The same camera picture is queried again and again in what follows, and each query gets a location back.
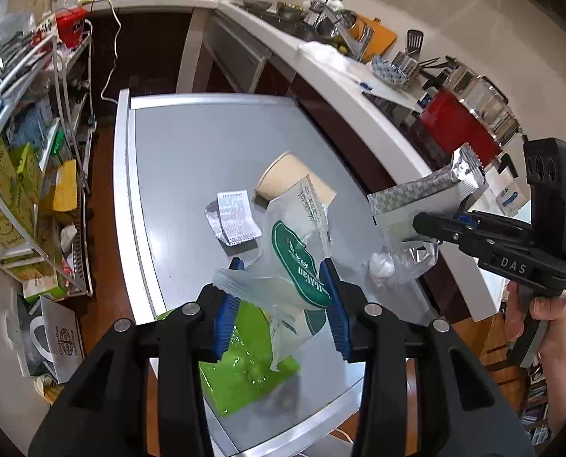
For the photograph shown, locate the white wire trolley rack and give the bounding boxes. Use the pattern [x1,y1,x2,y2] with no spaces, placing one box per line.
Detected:
[0,19,98,298]

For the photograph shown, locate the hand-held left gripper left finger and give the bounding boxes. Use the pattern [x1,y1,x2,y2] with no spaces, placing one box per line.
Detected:
[28,257,246,457]

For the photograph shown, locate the white blue packet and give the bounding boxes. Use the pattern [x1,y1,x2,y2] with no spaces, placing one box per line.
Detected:
[495,185,520,216]

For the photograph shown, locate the white paper bag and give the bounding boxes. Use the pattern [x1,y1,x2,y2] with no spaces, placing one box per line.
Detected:
[7,295,86,384]

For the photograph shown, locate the orange cutting board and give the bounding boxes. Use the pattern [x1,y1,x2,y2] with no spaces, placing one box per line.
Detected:
[350,16,398,62]

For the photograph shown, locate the black induction cooktop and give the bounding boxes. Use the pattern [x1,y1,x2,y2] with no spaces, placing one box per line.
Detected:
[364,93,436,153]

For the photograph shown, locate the white power cable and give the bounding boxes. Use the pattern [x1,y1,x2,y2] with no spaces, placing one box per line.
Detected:
[91,0,125,104]

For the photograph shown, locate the red cooking pot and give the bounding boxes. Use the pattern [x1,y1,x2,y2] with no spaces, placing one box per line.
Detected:
[419,88,503,167]

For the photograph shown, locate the silver foil wrapper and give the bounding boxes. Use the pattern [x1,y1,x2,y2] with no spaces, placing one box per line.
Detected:
[368,144,486,229]

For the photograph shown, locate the crumpled clear plastic wrap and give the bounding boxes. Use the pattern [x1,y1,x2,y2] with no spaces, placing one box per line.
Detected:
[368,240,439,292]

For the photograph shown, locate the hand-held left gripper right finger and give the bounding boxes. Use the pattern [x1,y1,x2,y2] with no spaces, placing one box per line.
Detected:
[318,257,536,457]

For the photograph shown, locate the stack of green cartons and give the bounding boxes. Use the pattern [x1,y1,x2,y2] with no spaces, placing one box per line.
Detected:
[0,138,69,302]

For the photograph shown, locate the person's right hand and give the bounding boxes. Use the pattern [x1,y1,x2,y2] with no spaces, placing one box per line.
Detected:
[504,281,566,359]

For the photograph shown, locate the red box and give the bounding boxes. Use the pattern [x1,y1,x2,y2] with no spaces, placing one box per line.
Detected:
[54,8,88,48]

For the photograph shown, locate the green plastic bag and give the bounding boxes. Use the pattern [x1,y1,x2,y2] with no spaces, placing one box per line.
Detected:
[157,302,303,419]

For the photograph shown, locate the clear wrapper with green label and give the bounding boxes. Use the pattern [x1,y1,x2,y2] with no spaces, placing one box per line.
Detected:
[213,176,336,372]

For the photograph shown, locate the blue patterned bowl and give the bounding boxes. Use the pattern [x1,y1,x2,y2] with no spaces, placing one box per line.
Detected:
[371,54,405,83]

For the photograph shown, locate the person's right forearm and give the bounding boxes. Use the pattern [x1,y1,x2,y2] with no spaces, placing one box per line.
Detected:
[539,340,566,446]

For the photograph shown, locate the tan paper cup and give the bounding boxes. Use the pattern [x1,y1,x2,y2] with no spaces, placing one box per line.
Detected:
[253,151,337,213]

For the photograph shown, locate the white crumpled cloth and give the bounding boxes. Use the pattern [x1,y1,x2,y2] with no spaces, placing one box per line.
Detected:
[299,40,355,71]

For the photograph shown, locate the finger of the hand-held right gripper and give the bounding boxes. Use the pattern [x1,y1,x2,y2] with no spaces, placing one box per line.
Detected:
[454,208,536,244]
[413,212,500,262]

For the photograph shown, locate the yellow pouch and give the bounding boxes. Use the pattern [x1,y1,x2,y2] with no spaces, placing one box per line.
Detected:
[52,159,79,213]

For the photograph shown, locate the steel bowl with greens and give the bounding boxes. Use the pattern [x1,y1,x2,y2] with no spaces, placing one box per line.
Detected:
[276,2,309,21]

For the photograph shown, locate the steel kitchen sink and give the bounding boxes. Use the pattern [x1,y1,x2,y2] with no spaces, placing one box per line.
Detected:
[235,2,322,43]

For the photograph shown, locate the white printed receipt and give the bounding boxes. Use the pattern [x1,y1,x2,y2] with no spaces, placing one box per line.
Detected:
[203,189,263,247]

